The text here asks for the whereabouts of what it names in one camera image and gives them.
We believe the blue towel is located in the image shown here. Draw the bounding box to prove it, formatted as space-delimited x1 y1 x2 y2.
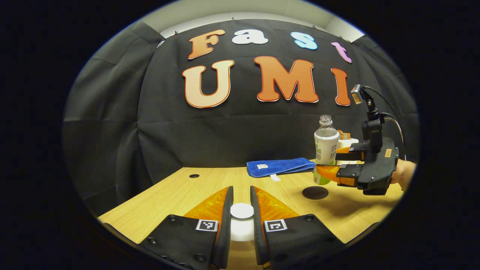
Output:
246 157 316 182

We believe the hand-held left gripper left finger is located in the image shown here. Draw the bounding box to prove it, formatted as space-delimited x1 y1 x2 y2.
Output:
139 186 235 270

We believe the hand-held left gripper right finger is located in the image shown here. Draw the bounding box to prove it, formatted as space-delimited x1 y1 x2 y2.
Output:
249 185 347 267

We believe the black round coaster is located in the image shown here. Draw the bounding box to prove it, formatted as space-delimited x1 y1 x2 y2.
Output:
302 186 329 200

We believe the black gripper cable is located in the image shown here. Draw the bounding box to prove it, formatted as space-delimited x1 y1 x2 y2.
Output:
361 85 407 155

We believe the white toaster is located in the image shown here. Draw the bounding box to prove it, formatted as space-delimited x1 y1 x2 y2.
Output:
336 130 360 166

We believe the clear water bottle white label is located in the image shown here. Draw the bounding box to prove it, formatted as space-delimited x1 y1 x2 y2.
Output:
313 115 340 185

